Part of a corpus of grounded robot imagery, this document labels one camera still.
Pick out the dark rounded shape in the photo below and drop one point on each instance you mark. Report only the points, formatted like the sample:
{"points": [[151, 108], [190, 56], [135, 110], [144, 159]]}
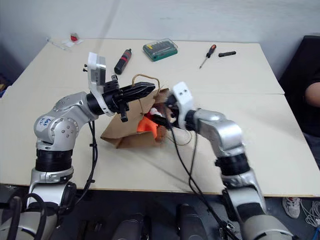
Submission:
{"points": [[191, 222], [128, 228]]}

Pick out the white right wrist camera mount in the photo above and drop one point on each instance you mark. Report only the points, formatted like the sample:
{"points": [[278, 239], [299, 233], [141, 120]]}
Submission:
{"points": [[184, 98]]}

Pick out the person in black shirt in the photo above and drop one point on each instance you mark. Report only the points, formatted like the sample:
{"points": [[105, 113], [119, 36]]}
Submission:
{"points": [[312, 120]]}

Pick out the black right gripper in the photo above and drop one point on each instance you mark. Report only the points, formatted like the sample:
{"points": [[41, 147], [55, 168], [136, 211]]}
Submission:
{"points": [[173, 103]]}

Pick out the black and red electric screwdriver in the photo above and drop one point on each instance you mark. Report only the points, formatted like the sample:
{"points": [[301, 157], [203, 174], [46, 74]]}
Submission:
{"points": [[123, 61]]}

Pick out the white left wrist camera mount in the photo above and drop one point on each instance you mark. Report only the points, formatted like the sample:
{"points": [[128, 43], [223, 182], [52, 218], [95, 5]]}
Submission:
{"points": [[95, 71]]}

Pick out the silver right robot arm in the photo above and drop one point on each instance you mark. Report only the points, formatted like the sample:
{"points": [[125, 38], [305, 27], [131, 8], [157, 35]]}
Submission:
{"points": [[226, 135]]}

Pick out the white and red plush toy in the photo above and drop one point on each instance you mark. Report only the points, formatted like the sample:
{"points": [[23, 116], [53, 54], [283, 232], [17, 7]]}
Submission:
{"points": [[154, 111]]}

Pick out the person's bare forearm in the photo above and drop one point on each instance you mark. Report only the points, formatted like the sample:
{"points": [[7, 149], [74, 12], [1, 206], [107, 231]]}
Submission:
{"points": [[313, 93]]}

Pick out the green screwdriver bit box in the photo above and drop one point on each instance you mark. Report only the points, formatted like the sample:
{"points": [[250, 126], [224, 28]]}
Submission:
{"points": [[160, 50]]}

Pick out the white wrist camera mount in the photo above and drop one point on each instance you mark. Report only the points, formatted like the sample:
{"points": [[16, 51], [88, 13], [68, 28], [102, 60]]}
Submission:
{"points": [[95, 71], [184, 98]]}

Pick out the white sneaker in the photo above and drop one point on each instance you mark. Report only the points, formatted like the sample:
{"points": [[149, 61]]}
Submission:
{"points": [[291, 206]]}

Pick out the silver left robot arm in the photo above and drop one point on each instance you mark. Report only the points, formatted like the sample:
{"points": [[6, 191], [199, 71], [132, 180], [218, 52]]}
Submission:
{"points": [[58, 130]]}

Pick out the small red and white packet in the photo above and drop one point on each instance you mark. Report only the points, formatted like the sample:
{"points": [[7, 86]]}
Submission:
{"points": [[73, 37]]}

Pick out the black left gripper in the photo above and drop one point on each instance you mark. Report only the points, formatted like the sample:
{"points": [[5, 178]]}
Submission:
{"points": [[112, 98]]}

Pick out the clear packet with red item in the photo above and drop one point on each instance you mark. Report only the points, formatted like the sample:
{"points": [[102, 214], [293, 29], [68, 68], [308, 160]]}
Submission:
{"points": [[58, 46]]}

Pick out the white paper scraps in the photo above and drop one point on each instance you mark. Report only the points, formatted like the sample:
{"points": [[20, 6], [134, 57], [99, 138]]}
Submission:
{"points": [[71, 43]]}

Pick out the brown paper bag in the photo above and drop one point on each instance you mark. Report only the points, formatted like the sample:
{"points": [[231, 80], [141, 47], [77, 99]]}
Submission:
{"points": [[127, 125]]}

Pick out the black bit holder strip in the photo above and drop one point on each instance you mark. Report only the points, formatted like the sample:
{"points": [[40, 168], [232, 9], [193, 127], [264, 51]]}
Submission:
{"points": [[227, 53]]}

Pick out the orange plush toy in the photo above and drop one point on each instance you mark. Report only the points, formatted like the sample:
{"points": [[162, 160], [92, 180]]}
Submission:
{"points": [[147, 127]]}

